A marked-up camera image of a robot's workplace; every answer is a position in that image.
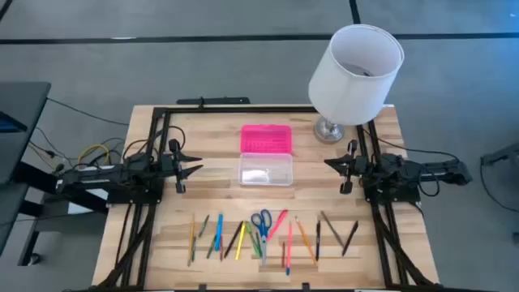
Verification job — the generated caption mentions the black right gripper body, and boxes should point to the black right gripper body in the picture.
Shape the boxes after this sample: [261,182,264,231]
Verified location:
[339,139,371,195]

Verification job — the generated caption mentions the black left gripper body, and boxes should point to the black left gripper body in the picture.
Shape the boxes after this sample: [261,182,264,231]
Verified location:
[161,138,188,195]

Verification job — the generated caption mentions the teal pen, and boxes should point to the teal pen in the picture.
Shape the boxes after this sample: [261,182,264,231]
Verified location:
[197,214,211,238]

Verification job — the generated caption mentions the grey mechanical pencil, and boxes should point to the grey mechanical pencil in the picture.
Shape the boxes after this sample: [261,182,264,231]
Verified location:
[320,210,345,248]

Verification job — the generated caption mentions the yellow pencil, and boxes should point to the yellow pencil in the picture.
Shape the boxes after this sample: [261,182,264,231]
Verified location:
[187,213,196,268]

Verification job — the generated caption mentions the blue marker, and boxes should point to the blue marker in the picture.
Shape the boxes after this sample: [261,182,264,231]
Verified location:
[213,213,225,252]

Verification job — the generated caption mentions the yellow pencils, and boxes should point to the yellow pencils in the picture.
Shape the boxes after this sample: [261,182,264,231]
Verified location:
[294,216,318,265]

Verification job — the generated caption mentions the pink highlighter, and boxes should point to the pink highlighter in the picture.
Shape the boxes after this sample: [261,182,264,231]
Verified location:
[266,208,290,241]

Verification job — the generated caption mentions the yellow highlighter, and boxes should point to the yellow highlighter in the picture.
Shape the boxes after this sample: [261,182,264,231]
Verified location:
[234,221,247,261]

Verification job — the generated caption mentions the light green mechanical pencil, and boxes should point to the light green mechanical pencil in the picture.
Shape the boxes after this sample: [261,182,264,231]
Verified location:
[244,221,260,259]

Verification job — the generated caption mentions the pink colored pencil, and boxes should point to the pink colored pencil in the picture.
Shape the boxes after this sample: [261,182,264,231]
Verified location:
[285,221,294,277]

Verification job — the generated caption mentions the blue handled scissors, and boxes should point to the blue handled scissors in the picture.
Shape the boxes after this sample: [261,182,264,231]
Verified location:
[250,208,273,265]

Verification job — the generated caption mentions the clear supply box pink lid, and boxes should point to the clear supply box pink lid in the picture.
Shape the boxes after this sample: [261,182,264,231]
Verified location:
[238,123,294,187]

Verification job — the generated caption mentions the white control box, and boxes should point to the white control box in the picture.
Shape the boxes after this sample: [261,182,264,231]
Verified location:
[66,164,113,216]

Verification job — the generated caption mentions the black mounting bar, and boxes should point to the black mounting bar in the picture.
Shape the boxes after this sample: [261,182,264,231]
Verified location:
[176,96,251,107]

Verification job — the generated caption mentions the white shade silver table lamp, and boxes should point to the white shade silver table lamp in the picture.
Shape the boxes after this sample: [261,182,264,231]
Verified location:
[307,23,405,145]

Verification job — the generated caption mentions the grey furniture leg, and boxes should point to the grey furniture leg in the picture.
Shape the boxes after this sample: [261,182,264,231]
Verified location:
[480,141,519,167]

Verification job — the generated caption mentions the grey desk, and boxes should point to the grey desk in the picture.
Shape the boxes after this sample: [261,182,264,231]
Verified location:
[0,80,53,255]

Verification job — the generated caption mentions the dark blue device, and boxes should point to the dark blue device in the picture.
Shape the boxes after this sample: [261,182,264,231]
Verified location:
[0,111,28,134]

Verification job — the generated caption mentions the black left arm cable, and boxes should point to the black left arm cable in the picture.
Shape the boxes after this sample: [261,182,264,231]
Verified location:
[121,125,187,161]

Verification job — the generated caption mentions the black aluminium table frame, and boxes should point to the black aluminium table frame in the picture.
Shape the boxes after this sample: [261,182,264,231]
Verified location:
[64,105,447,292]

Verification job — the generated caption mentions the yellow cable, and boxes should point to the yellow cable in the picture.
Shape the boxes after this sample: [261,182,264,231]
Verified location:
[76,144,111,166]

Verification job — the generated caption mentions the black floor cable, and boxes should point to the black floor cable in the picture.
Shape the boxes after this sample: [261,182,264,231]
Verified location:
[479,156,519,213]
[46,97,130,127]

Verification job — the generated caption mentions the black cable bundle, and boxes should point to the black cable bundle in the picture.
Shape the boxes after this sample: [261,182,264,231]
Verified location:
[27,125,127,174]

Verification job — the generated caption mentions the black desk leg frame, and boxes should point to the black desk leg frame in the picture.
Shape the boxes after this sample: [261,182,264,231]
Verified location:
[11,161,110,267]

